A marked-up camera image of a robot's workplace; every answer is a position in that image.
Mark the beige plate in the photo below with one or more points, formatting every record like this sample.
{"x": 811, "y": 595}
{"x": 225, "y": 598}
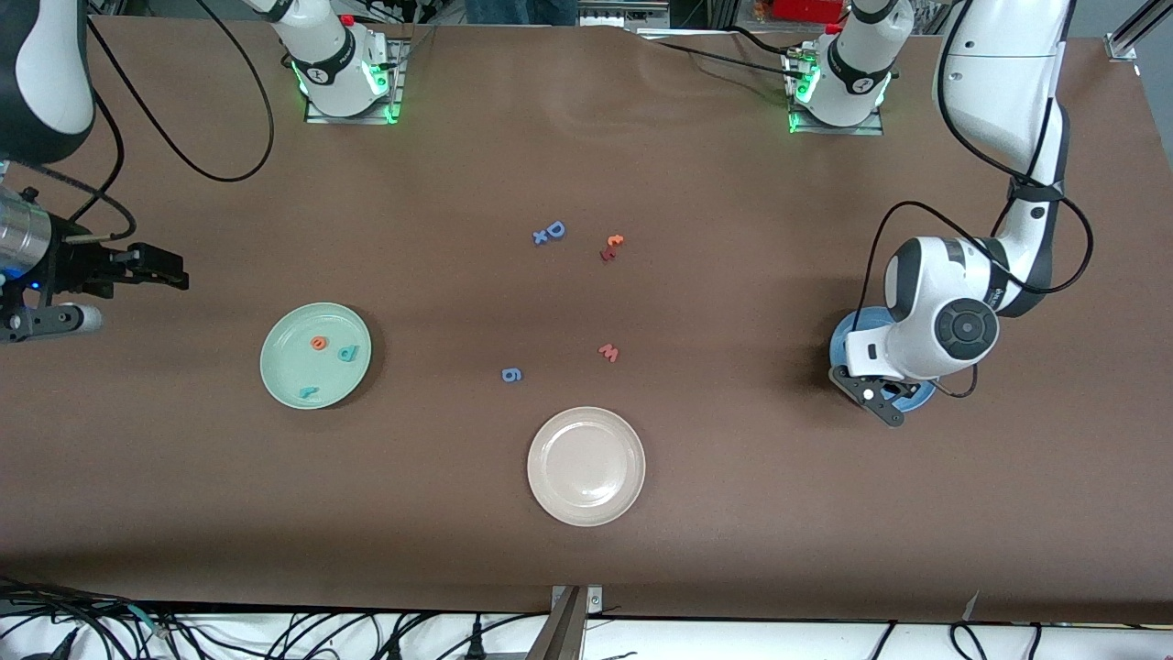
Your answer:
{"x": 586, "y": 467}

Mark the red box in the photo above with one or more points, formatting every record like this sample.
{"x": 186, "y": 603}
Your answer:
{"x": 806, "y": 9}

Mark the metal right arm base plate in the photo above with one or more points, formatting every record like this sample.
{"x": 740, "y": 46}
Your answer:
{"x": 362, "y": 119}

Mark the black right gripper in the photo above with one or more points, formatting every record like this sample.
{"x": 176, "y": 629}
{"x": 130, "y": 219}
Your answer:
{"x": 75, "y": 267}

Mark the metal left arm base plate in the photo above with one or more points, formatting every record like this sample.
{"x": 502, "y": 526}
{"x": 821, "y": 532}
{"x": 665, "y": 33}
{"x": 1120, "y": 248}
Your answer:
{"x": 861, "y": 129}

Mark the blue foam letter D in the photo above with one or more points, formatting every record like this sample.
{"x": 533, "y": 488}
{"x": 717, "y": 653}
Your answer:
{"x": 551, "y": 231}

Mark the metal table edge bracket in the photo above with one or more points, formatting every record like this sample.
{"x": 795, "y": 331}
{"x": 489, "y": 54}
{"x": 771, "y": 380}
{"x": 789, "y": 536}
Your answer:
{"x": 561, "y": 637}

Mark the teal foam letter p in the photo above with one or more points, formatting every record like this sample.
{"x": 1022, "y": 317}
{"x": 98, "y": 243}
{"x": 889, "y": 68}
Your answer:
{"x": 347, "y": 355}

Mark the grey tape strip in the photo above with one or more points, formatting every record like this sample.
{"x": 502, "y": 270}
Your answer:
{"x": 970, "y": 608}

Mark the aluminium corner bracket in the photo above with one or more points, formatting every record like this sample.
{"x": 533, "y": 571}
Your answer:
{"x": 1120, "y": 48}

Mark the person in blue jeans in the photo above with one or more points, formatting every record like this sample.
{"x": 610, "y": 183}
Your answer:
{"x": 522, "y": 11}

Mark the blue plate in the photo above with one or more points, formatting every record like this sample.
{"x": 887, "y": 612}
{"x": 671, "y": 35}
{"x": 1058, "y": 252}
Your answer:
{"x": 845, "y": 335}

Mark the light green plate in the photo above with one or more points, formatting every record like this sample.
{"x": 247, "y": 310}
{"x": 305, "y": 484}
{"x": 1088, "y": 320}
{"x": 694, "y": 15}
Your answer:
{"x": 315, "y": 367}

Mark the pink foam letter w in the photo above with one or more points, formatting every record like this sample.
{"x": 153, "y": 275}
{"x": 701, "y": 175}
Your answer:
{"x": 609, "y": 353}

